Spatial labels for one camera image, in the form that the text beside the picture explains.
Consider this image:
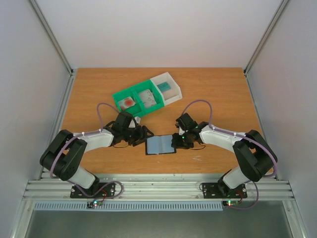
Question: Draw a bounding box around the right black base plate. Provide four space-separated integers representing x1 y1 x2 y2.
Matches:
199 182 248 199

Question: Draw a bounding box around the small circuit board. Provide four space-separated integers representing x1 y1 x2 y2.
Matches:
87 200 103 209
222 200 242 207

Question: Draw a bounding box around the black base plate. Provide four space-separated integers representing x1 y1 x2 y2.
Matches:
70 182 115 198
199 182 248 199

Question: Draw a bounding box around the right small circuit board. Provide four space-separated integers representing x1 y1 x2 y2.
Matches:
222 200 242 207

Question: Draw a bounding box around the teal card in bin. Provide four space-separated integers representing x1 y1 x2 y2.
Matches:
157 82 171 93

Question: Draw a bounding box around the black leather card holder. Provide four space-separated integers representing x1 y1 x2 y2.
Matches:
145 135 176 155

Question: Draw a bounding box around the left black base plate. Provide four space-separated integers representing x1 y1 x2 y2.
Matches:
70 182 115 198

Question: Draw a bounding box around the aluminium frame rail front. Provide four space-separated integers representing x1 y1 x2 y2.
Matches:
23 172 295 201

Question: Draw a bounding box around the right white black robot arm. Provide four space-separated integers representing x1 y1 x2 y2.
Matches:
171 113 277 197

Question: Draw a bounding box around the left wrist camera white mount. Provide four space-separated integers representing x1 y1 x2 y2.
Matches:
129 117 141 128

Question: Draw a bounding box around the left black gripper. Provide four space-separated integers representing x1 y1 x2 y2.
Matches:
123 125 155 147

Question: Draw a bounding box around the left small circuit board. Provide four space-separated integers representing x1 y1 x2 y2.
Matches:
87 200 103 209

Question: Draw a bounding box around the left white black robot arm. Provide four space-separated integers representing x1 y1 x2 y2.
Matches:
40 112 154 197

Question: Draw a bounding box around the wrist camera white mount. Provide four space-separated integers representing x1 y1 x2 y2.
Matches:
129 117 141 128
179 126 186 135

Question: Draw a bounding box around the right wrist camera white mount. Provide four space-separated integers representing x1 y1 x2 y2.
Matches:
179 126 186 135

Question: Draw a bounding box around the grey slotted cable duct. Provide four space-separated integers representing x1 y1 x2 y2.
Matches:
34 201 223 212

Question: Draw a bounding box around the green bin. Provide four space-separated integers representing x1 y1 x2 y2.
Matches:
112 87 145 117
132 79 164 116

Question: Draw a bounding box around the white bin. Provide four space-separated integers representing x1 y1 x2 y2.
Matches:
150 72 183 106

